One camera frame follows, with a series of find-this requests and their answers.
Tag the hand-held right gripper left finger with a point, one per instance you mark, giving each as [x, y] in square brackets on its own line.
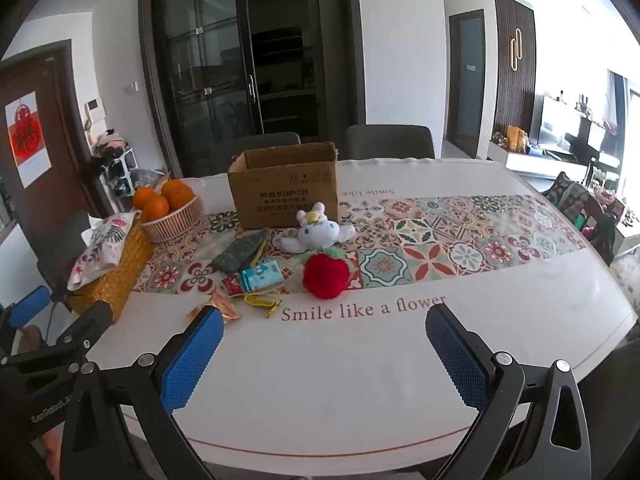
[192, 357]

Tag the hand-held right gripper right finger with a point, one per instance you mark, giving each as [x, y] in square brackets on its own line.
[457, 360]

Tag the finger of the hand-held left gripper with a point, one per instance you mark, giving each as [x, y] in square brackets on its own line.
[29, 305]
[85, 330]

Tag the red snack packet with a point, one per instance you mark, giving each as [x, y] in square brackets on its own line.
[232, 285]

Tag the blue tissue packet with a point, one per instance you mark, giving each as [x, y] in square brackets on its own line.
[260, 277]

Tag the green fabric pouch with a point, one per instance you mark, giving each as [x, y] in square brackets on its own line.
[240, 252]

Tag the red strawberry plush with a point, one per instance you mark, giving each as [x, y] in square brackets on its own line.
[325, 275]

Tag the white plush toy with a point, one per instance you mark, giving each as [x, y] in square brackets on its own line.
[312, 232]

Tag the brown cardboard box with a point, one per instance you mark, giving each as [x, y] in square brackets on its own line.
[280, 195]

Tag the orange crumpled wrapper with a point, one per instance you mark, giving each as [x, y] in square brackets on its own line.
[225, 307]

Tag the yellow woven placemat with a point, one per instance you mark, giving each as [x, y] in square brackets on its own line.
[115, 275]

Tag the floral printed cloth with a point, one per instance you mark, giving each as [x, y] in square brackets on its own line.
[102, 245]

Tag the patterned tablecloth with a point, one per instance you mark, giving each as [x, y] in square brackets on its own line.
[350, 385]

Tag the white ribbed fruit basket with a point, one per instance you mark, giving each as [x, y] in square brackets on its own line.
[170, 227]

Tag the orange fruit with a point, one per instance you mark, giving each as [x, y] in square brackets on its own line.
[155, 210]
[144, 197]
[177, 192]

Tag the white shoe shelf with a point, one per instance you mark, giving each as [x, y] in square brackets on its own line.
[117, 167]

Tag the grey plastic bag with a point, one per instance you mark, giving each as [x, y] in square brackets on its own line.
[145, 177]

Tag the red paper-cut poster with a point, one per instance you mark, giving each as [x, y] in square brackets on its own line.
[27, 135]

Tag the brown entrance door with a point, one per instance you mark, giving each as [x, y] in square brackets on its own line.
[60, 125]

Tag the patterned cushion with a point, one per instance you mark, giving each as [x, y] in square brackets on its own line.
[567, 195]

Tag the white intercom panel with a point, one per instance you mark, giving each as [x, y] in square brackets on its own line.
[94, 108]

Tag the grey dining chair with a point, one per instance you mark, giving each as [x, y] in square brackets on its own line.
[387, 142]
[255, 149]

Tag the white media cabinet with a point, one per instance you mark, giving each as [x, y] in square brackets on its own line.
[545, 160]

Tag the television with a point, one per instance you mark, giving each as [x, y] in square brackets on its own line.
[555, 125]

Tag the dark interior door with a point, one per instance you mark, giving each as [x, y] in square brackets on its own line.
[465, 75]

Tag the dark glass sliding door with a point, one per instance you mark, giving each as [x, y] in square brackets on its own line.
[215, 70]

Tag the dark slatted wall panel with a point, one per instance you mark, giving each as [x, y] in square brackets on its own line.
[505, 85]

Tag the gold wall ornament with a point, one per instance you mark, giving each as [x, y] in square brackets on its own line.
[516, 50]

